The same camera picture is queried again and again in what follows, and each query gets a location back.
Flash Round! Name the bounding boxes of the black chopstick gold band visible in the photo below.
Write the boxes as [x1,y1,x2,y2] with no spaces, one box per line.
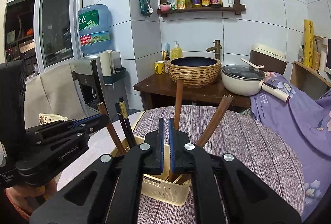
[119,97,137,147]

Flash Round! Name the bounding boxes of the left hand yellow nails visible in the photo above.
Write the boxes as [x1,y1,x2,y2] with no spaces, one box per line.
[5,179,57,221]

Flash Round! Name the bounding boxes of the beige plastic utensil holder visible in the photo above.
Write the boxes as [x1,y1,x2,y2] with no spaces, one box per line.
[141,144,191,207]

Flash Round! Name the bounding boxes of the food package bag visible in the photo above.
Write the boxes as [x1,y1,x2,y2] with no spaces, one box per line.
[39,113,68,125]

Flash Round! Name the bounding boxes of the water dispenser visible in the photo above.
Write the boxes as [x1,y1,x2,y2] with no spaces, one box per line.
[70,51,128,121]

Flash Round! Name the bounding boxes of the dark wooden side table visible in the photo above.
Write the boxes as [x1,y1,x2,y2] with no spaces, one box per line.
[133,74,251,110]

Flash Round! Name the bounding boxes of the purple striped tablecloth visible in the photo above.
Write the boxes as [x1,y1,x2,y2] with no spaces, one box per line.
[130,105,305,223]

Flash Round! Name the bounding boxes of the yellow mug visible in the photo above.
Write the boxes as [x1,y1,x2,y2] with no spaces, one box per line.
[154,61,166,75]

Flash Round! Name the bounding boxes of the woven pattern basin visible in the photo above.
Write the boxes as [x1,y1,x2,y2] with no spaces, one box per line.
[167,57,221,88]

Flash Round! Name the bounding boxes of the blue water bottle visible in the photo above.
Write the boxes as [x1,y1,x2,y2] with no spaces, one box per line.
[77,4,114,55]

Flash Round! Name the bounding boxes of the white electric pot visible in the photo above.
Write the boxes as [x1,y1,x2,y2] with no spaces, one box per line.
[221,58,290,102]

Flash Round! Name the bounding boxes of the sliding window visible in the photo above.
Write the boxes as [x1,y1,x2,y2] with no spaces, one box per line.
[1,0,83,74]

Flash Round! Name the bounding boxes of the yellow soap dispenser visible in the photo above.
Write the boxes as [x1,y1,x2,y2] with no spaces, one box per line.
[170,41,183,60]

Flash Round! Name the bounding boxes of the brass faucet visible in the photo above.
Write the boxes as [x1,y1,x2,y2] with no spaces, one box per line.
[206,40,222,60]

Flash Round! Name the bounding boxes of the green hanging packet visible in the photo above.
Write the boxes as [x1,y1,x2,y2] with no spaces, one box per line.
[139,0,153,17]

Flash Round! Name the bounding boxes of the purple floral cloth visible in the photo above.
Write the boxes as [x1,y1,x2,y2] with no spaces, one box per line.
[250,72,330,220]

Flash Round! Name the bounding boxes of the yellow roll package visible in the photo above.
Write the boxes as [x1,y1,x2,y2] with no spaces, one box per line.
[303,19,314,67]

